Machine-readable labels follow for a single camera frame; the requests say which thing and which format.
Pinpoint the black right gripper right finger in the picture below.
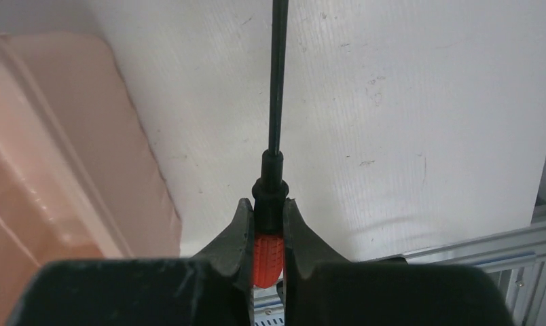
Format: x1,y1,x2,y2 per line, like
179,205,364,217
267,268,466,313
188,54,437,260
283,199,513,325

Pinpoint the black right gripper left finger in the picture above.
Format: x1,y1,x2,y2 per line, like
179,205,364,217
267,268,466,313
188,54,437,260
7,198,254,325

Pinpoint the red handled screwdriver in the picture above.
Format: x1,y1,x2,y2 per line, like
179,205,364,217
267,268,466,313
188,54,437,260
252,0,289,289

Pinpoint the pink plastic bin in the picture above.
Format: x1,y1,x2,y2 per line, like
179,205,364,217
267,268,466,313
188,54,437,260
0,32,182,325

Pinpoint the aluminium front rail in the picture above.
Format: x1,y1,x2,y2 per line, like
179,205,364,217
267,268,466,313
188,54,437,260
253,198,546,326

